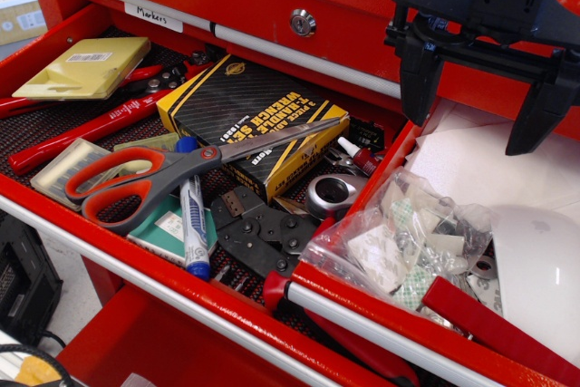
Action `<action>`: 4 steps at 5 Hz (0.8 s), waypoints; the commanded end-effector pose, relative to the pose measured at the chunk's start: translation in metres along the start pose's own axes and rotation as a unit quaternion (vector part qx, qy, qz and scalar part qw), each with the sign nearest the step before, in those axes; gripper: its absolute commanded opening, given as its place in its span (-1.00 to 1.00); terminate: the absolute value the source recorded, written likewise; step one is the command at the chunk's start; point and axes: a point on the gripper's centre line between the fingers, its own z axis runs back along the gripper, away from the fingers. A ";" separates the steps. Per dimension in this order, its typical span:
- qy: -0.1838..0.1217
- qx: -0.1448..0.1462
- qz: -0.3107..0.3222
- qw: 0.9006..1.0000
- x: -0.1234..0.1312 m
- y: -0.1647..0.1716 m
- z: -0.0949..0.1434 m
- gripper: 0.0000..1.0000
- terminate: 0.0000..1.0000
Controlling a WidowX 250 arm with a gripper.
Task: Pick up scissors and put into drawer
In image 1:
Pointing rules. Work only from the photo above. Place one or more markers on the red open drawer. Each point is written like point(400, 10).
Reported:
point(176, 327)
point(413, 337)

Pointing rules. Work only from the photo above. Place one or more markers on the white paper sheets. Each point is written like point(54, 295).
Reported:
point(461, 153)

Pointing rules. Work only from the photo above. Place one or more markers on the cardboard box background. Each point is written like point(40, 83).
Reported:
point(21, 20)

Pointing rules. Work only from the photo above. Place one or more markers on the red flat bar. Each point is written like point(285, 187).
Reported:
point(496, 333)

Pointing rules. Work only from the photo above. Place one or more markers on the silver metal washer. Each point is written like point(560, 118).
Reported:
point(485, 268)

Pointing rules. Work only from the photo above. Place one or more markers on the black yellow tap wrench box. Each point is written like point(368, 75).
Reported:
point(235, 99)

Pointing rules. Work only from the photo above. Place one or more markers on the silver cabinet key lock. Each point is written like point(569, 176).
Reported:
point(302, 23)

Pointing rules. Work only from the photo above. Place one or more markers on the red handled pliers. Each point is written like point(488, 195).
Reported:
point(141, 91)

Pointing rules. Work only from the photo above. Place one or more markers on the clear bit case left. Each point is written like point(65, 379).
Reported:
point(52, 179)

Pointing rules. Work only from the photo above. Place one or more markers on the red left open drawer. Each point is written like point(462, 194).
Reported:
point(176, 327)

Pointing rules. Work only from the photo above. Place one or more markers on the red tool cabinet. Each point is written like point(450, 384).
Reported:
point(272, 20)

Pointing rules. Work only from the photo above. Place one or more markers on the white markers label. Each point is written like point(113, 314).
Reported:
point(153, 17)

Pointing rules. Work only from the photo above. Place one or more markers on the black device on floor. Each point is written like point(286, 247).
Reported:
point(30, 286)

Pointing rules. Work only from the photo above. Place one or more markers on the silver round tape measure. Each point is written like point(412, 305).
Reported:
point(332, 195)

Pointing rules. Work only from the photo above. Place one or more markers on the red threadlocker bottle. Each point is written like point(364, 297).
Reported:
point(362, 159)

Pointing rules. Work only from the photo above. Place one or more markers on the red grey scissors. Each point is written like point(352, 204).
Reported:
point(167, 170)

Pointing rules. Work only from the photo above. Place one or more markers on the blue white marker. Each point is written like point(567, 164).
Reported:
point(194, 228)

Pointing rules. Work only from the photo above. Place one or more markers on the black crimping tool red handles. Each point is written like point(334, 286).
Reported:
point(269, 242)

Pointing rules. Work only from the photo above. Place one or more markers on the green white small box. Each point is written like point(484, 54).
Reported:
point(161, 232)

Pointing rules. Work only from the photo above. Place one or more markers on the clear bit case right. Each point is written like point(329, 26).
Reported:
point(165, 142)

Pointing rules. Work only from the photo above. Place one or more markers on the white apple mouse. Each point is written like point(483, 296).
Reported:
point(537, 255)

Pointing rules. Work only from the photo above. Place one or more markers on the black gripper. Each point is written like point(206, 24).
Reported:
point(529, 40)

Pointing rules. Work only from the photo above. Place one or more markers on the yellow plastic case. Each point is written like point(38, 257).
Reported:
point(92, 69)

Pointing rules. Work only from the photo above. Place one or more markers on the red right open drawer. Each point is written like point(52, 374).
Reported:
point(413, 337)

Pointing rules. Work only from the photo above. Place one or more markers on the clear bit case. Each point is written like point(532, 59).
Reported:
point(52, 179)
point(165, 142)

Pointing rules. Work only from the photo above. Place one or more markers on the plastic bag of adhesive mounts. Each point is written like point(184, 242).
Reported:
point(402, 240)

